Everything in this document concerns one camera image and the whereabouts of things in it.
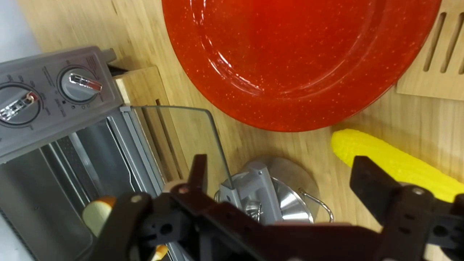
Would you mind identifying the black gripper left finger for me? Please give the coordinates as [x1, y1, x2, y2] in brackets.
[85, 153, 310, 261]

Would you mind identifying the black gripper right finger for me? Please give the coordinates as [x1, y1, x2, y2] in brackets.
[348, 154, 464, 261]

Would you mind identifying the wooden slotted spatula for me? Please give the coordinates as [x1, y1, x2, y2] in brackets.
[394, 0, 464, 103]

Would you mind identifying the silver toaster oven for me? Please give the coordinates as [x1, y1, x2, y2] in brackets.
[0, 45, 168, 261]

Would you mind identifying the yellow toy corn cob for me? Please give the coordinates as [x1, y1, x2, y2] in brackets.
[329, 128, 464, 205]

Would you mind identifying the small steel pot with lid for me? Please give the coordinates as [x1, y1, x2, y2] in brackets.
[213, 156, 336, 228]

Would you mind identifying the red plate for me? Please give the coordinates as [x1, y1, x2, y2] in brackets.
[161, 0, 442, 134]

